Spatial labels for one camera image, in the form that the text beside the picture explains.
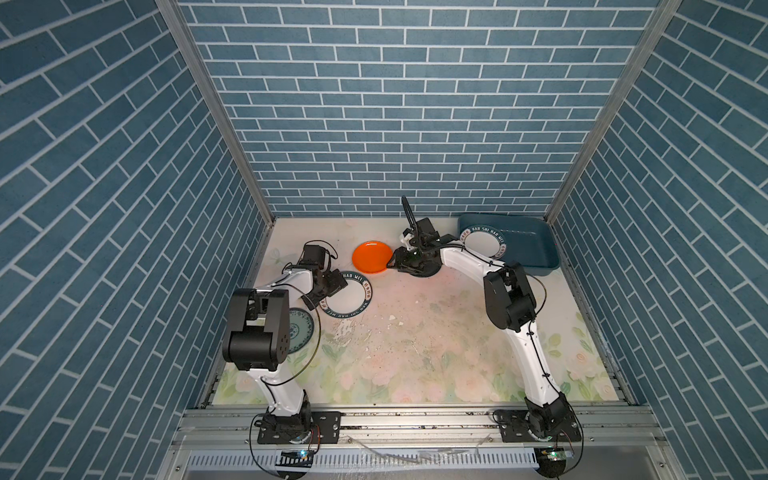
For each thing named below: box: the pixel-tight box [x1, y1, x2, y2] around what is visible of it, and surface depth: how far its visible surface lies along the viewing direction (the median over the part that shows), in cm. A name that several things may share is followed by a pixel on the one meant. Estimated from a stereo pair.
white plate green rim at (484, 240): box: [459, 225, 507, 260], surface depth 115 cm
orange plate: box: [352, 240, 393, 274], surface depth 110 cm
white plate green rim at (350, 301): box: [318, 271, 374, 319], surface depth 98 cm
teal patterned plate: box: [288, 307, 315, 355], surface depth 93 cm
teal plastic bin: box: [458, 213, 559, 275], surface depth 115 cm
